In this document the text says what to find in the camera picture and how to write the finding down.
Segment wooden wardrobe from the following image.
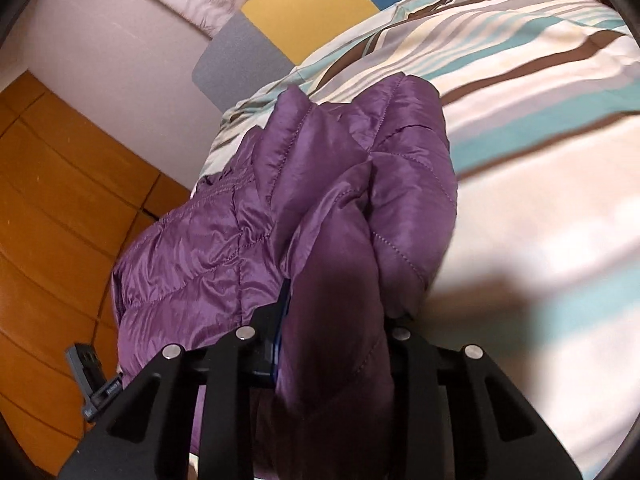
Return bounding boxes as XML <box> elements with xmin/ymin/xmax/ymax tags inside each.
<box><xmin>1</xmin><ymin>73</ymin><xmax>189</xmax><ymax>474</ymax></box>

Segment striped bed duvet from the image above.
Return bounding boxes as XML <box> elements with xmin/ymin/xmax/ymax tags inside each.
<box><xmin>204</xmin><ymin>0</ymin><xmax>639</xmax><ymax>479</ymax></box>

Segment grey yellow blue headboard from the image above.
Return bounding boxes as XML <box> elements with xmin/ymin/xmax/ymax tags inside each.
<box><xmin>192</xmin><ymin>0</ymin><xmax>400</xmax><ymax>112</ymax></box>

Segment purple quilted down jacket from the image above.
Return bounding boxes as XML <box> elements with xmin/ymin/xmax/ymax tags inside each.
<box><xmin>111</xmin><ymin>73</ymin><xmax>457</xmax><ymax>479</ymax></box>

